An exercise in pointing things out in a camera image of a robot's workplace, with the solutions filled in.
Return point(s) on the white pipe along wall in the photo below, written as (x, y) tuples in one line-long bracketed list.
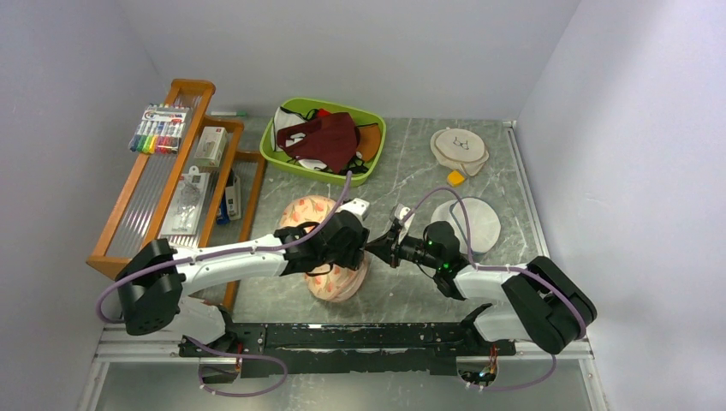
[(535, 222)]

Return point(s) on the blue white item on rack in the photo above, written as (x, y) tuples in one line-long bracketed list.
[(230, 208)]

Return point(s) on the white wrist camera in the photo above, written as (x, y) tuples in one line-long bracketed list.
[(357, 206), (399, 212)]

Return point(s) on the beige round laundry bag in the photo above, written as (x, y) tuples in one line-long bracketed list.
[(459, 149)]

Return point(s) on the clear packet on rack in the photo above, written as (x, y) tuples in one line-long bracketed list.
[(184, 212)]

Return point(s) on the maroon cloth garment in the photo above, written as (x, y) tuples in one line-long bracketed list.
[(331, 140)]

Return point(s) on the green capped marker pen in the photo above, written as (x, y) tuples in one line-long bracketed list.
[(228, 114)]

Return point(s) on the yellow small block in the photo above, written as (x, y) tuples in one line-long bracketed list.
[(455, 178)]

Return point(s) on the green plastic basin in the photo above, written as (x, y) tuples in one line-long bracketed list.
[(305, 107)]

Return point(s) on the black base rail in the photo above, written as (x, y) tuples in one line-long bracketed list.
[(384, 347)]

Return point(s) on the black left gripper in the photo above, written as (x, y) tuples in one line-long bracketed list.
[(357, 252)]

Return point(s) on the wooden tiered rack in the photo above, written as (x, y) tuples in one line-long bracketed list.
[(140, 209)]

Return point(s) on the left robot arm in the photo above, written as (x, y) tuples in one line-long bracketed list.
[(155, 286)]

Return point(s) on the white small carton box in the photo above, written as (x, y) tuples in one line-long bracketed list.
[(210, 149)]

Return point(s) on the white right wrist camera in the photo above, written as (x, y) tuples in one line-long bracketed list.
[(399, 212)]

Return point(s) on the pink floral laundry bag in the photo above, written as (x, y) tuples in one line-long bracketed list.
[(327, 283)]

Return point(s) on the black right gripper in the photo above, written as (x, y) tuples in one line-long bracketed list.
[(383, 247)]

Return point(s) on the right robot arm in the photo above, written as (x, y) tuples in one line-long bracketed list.
[(535, 302)]

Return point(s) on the colour marker pen pack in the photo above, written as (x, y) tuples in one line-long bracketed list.
[(161, 129)]

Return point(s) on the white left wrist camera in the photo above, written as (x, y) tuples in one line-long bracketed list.
[(357, 206)]

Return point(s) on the white mesh round laundry bag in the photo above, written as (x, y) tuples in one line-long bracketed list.
[(485, 226)]

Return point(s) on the orange cloth in basin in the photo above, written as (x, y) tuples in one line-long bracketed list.
[(370, 141)]

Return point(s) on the white black-trimmed garment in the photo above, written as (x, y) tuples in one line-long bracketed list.
[(284, 118)]

